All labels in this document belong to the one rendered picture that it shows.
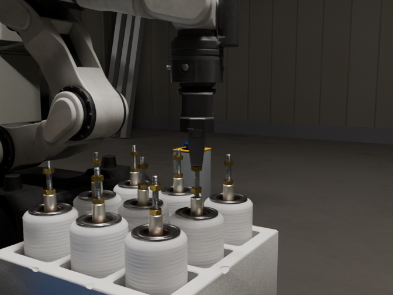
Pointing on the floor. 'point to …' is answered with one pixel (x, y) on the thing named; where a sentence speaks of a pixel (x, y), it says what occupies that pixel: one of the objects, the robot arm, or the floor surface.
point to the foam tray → (18, 270)
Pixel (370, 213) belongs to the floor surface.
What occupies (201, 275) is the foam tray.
